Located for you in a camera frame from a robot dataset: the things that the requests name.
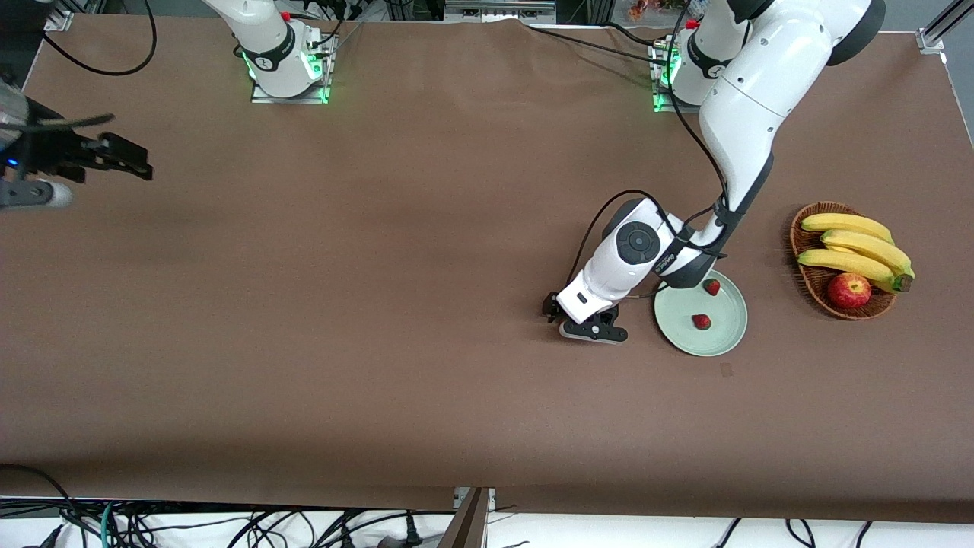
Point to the red apple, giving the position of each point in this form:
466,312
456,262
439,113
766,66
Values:
848,293

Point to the red toy strawberry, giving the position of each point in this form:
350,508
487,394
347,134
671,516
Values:
701,322
712,287

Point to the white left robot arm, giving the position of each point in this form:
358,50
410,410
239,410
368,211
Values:
761,91

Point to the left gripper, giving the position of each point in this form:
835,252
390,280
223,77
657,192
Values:
549,306

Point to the grey equipment box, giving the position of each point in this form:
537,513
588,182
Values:
494,11

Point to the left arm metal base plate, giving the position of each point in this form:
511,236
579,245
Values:
662,106

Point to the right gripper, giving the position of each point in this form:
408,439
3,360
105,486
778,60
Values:
55,150

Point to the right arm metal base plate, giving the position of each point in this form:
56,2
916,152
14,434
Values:
326,68

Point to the yellow banana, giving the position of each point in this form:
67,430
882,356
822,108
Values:
845,262
845,223
867,245

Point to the brown wicker basket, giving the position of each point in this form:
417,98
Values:
816,289

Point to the colourful background objects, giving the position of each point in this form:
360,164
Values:
650,7

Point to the table cover sheet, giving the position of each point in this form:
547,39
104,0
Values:
380,228

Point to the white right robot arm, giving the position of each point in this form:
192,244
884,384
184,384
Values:
266,38

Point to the aluminium frame post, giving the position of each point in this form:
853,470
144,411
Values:
59,19
932,38

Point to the pale green round plate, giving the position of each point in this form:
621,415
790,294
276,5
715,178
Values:
723,335

